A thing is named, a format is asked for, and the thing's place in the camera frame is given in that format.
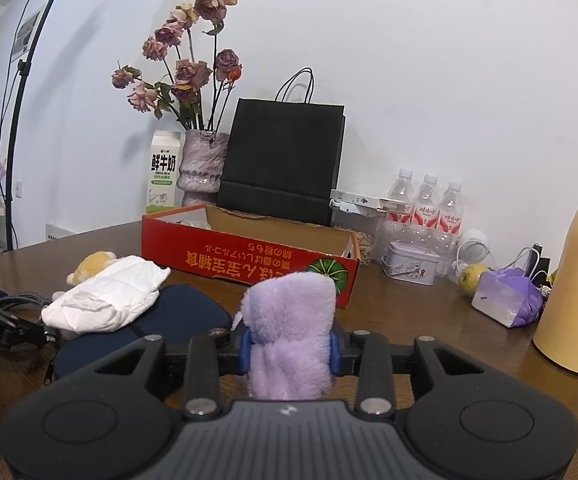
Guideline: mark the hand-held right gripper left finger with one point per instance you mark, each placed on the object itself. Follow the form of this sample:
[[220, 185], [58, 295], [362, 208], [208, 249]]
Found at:
[[246, 355]]

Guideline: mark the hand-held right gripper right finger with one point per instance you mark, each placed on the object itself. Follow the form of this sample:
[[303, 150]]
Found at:
[[333, 355]]

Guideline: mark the purple fluffy plush toy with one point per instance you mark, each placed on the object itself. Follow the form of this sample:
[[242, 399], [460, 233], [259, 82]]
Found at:
[[289, 330]]

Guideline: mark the navy zip case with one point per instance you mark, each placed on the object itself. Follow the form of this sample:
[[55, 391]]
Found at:
[[184, 310]]

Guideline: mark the red cardboard box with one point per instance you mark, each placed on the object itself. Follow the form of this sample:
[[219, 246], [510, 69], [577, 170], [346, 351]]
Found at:
[[249, 262]]

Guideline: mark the yellow white plush toy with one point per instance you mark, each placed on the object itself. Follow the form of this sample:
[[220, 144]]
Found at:
[[91, 265]]

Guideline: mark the iridescent plastic pouch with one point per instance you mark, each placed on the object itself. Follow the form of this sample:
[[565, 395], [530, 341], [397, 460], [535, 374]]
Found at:
[[189, 220]]

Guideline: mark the clear jar of seeds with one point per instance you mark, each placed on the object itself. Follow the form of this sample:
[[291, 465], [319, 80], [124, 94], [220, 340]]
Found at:
[[364, 245]]

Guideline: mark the white tin box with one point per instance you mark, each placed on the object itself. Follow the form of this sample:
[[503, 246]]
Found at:
[[411, 265]]

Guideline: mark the flat white carton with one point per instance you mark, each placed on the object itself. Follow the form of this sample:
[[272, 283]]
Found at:
[[369, 202]]

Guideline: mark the yellow green pear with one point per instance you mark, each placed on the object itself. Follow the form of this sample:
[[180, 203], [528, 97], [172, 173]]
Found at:
[[471, 280]]

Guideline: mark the clear water bottle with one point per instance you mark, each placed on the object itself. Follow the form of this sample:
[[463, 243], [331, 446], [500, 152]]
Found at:
[[401, 195], [426, 202], [451, 207]]

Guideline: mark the small white fan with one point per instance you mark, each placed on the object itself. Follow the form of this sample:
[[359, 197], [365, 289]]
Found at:
[[474, 250]]

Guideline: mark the purple tissue pack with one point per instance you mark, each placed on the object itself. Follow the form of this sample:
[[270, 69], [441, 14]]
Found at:
[[506, 297]]

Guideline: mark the black light stand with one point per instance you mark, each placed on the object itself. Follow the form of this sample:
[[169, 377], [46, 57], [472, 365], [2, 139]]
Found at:
[[24, 110]]

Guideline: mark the pink textured vase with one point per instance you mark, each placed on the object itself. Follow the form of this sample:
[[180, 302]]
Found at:
[[203, 165]]

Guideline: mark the black paper bag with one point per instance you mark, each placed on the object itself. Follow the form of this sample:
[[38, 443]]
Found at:
[[281, 160]]

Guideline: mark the white green milk carton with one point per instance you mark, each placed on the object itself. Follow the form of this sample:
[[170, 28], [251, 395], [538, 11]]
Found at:
[[163, 175]]

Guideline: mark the black charger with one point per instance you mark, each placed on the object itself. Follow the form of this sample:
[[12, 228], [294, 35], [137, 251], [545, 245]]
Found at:
[[541, 262]]

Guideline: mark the dried pink roses bouquet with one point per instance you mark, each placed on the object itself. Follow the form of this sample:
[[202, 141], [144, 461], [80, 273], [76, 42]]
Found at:
[[189, 70]]

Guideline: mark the wall socket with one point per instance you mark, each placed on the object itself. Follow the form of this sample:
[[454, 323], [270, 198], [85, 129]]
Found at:
[[18, 189]]

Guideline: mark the wall poster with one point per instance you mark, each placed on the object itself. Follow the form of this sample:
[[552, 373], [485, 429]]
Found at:
[[25, 32]]

